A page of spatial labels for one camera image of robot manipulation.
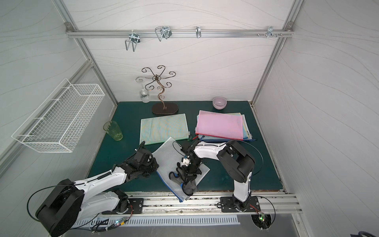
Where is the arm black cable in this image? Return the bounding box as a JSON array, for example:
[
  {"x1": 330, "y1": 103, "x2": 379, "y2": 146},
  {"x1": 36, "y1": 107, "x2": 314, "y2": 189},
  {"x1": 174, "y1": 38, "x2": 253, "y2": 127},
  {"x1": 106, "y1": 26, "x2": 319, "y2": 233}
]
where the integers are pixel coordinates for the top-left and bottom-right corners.
[
  {"x1": 233, "y1": 140, "x2": 264, "y2": 176},
  {"x1": 26, "y1": 184, "x2": 78, "y2": 222}
]

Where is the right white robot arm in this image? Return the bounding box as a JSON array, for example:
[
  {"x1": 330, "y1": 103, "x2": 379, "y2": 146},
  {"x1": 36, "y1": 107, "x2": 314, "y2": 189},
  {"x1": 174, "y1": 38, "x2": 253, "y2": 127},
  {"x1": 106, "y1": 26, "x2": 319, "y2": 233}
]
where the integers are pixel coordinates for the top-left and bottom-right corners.
[{"x1": 170, "y1": 140, "x2": 255, "y2": 205}]

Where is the clear blue-zip document bag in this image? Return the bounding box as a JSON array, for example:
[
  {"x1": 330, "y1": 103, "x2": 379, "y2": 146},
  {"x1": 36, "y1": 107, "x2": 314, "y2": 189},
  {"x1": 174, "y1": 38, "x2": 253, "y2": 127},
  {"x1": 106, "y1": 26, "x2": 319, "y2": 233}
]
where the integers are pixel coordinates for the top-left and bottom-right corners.
[{"x1": 151, "y1": 137, "x2": 211, "y2": 203}]

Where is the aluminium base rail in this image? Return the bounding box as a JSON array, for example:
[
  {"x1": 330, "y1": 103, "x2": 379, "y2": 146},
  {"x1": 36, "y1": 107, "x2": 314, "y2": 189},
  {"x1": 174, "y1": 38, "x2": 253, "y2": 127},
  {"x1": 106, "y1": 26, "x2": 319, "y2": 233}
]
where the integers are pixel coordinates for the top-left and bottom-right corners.
[{"x1": 126, "y1": 192, "x2": 303, "y2": 216}]

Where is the white wire basket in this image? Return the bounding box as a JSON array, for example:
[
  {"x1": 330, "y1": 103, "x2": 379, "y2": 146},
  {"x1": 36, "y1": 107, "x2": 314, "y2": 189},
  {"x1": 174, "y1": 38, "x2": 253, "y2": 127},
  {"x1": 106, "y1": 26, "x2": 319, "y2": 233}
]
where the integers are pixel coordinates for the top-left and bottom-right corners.
[{"x1": 12, "y1": 79, "x2": 105, "y2": 153}]

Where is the metal hook clamp left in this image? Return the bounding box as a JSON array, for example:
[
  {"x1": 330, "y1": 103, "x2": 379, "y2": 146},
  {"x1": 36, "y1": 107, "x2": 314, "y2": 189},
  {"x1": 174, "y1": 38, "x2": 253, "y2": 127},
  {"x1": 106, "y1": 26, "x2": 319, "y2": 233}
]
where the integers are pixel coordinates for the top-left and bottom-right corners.
[{"x1": 125, "y1": 33, "x2": 141, "y2": 52}]

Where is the metal ring clamp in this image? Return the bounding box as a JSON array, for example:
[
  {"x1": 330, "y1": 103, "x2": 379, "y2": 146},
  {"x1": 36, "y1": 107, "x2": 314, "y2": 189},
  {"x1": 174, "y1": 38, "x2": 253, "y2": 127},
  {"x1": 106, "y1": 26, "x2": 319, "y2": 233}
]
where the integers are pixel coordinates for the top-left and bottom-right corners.
[{"x1": 195, "y1": 26, "x2": 201, "y2": 39}]

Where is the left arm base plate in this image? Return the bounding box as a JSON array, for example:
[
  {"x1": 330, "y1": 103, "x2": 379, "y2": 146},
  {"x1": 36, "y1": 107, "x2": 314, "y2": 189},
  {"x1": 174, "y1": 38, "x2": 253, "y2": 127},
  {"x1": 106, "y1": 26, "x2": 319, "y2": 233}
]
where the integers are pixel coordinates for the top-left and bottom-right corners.
[{"x1": 102, "y1": 198, "x2": 144, "y2": 215}]

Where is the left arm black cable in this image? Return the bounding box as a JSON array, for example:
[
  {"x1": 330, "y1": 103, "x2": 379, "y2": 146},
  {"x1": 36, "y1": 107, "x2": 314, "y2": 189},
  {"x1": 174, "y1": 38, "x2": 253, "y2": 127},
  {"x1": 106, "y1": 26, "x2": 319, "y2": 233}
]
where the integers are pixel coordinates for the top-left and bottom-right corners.
[{"x1": 26, "y1": 184, "x2": 78, "y2": 222}]

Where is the grey microfibre cloth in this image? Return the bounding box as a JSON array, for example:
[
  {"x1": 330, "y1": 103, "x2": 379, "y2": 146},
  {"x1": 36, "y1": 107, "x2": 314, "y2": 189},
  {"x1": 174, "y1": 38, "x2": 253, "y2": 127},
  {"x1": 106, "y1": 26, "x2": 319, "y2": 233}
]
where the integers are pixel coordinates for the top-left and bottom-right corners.
[{"x1": 169, "y1": 168, "x2": 197, "y2": 196}]

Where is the aluminium top rail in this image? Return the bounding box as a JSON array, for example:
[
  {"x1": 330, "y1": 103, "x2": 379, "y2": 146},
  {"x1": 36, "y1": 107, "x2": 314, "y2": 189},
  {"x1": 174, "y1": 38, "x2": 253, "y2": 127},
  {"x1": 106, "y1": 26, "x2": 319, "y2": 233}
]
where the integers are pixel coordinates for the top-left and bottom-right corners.
[{"x1": 66, "y1": 28, "x2": 295, "y2": 39}]

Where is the pink mesh document bag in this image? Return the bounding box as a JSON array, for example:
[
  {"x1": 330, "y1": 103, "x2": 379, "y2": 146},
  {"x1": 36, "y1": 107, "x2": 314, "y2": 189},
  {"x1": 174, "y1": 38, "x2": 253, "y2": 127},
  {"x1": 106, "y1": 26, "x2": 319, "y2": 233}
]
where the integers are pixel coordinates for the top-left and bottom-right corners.
[{"x1": 195, "y1": 110, "x2": 244, "y2": 140}]

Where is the metal hook clamp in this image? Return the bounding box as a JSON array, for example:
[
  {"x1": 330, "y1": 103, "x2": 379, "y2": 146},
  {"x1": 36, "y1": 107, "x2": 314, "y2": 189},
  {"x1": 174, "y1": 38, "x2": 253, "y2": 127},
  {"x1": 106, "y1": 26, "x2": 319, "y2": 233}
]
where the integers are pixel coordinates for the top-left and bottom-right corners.
[
  {"x1": 125, "y1": 33, "x2": 141, "y2": 52},
  {"x1": 155, "y1": 26, "x2": 172, "y2": 41}
]

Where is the yellow mesh document bag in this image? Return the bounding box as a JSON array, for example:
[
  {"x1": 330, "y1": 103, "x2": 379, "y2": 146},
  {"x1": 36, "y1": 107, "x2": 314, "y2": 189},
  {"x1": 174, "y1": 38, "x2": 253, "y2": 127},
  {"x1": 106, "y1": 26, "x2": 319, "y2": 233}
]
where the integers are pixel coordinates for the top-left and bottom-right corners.
[{"x1": 241, "y1": 115, "x2": 252, "y2": 140}]

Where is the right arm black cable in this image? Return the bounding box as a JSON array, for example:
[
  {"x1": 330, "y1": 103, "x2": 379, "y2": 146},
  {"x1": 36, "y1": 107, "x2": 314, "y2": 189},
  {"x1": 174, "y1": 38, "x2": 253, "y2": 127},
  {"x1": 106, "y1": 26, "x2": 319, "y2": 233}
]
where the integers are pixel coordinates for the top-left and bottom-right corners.
[{"x1": 233, "y1": 140, "x2": 264, "y2": 176}]

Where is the green mesh document bag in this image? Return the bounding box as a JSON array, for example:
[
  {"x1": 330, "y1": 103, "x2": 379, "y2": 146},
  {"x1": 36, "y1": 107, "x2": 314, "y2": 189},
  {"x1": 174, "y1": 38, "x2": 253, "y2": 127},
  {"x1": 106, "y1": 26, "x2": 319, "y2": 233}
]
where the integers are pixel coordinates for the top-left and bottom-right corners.
[{"x1": 140, "y1": 114, "x2": 190, "y2": 145}]

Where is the metal hook clamp middle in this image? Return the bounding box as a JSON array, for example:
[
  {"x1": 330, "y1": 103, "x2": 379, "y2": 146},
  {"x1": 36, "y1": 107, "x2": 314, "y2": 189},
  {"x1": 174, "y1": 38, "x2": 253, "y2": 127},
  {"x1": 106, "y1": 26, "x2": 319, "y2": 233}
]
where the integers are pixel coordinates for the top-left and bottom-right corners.
[{"x1": 155, "y1": 26, "x2": 172, "y2": 41}]

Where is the metal bracket right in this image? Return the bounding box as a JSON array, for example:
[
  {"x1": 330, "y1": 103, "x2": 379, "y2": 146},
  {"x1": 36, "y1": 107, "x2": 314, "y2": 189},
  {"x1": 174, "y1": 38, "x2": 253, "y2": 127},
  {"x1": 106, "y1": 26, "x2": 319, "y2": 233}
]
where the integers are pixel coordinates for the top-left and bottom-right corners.
[{"x1": 257, "y1": 26, "x2": 283, "y2": 38}]

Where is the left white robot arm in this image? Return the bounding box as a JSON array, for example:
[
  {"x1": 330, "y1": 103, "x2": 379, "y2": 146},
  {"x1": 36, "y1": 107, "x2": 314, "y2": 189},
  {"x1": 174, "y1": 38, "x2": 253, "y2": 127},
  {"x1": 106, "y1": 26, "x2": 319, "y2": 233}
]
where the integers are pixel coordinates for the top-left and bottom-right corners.
[{"x1": 35, "y1": 148, "x2": 159, "y2": 237}]

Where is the purple bowl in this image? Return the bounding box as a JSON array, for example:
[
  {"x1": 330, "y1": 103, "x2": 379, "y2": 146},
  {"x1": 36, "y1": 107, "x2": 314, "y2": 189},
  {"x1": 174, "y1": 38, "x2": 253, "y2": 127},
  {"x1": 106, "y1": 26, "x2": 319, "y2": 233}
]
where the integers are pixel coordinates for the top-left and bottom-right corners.
[{"x1": 212, "y1": 96, "x2": 228, "y2": 110}]

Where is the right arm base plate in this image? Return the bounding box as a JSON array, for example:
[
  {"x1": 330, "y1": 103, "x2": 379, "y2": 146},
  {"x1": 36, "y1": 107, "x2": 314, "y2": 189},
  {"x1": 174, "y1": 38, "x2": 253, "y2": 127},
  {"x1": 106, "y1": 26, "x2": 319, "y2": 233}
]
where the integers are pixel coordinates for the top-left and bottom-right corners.
[{"x1": 216, "y1": 196, "x2": 261, "y2": 213}]

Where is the white mesh document bag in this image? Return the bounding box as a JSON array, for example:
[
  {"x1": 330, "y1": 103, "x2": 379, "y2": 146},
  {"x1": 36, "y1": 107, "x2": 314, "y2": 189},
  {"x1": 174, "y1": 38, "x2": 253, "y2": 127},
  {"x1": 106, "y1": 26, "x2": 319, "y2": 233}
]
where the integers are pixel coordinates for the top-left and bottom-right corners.
[{"x1": 197, "y1": 113, "x2": 257, "y2": 143}]

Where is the hanging wine glass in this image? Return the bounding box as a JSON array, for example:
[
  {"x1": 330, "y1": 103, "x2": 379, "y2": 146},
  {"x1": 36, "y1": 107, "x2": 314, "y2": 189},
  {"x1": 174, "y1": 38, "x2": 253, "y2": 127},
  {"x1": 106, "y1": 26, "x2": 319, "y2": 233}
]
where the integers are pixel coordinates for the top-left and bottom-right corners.
[{"x1": 136, "y1": 77, "x2": 150, "y2": 103}]

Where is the bronze scroll stand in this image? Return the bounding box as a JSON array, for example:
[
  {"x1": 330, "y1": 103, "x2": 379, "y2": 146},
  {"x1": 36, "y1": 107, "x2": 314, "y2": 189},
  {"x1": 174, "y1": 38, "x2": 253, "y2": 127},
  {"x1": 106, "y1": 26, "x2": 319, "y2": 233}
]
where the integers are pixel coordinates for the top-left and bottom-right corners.
[{"x1": 141, "y1": 65, "x2": 179, "y2": 116}]

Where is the green drinking glass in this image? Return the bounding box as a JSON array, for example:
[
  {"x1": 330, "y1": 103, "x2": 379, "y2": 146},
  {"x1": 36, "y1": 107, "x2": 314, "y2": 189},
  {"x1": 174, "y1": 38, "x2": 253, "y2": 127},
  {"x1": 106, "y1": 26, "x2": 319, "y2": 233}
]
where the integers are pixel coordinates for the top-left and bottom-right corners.
[{"x1": 103, "y1": 120, "x2": 123, "y2": 141}]

